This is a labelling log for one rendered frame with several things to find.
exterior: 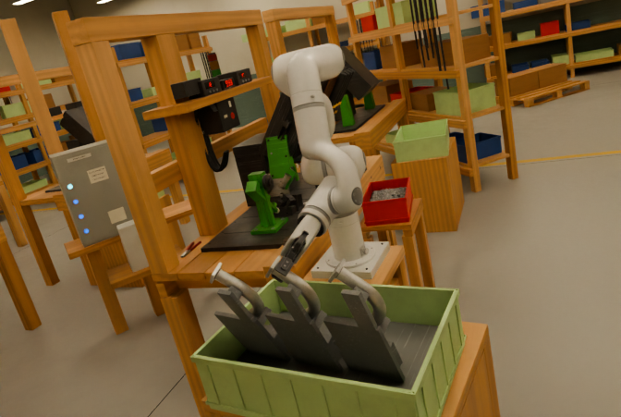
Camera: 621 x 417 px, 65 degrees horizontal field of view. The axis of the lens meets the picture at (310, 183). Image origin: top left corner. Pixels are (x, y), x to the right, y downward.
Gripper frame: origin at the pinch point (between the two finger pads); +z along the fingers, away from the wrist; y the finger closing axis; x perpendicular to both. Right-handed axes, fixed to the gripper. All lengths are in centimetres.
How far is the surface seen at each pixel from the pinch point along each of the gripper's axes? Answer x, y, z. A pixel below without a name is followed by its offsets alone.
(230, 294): -7.5, -8.3, 8.9
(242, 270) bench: -14, -74, -30
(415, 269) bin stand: 51, -81, -82
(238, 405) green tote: 9.2, -31.3, 23.2
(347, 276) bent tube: 13.1, 12.6, -0.4
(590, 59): 264, -321, -884
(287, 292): 3.9, 2.8, 5.7
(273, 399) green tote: 15.3, -20.1, 20.4
